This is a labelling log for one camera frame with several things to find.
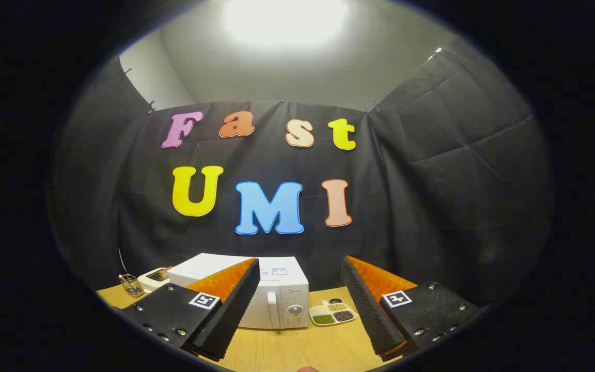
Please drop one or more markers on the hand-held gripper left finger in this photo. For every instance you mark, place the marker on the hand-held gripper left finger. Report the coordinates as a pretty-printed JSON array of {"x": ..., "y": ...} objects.
[{"x": 235, "y": 310}]

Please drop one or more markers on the white pop-up toaster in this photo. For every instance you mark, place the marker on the white pop-up toaster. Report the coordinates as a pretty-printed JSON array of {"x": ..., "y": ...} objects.
[{"x": 153, "y": 279}]

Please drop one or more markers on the white toaster oven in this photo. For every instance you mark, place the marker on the white toaster oven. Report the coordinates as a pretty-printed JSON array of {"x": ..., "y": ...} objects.
[{"x": 287, "y": 302}]

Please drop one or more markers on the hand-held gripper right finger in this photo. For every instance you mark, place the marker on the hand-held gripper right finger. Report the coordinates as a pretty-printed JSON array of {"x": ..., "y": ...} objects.
[{"x": 370, "y": 310}]

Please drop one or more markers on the divided white dish of beans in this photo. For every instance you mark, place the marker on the divided white dish of beans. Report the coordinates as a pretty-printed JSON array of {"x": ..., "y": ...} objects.
[{"x": 331, "y": 315}]

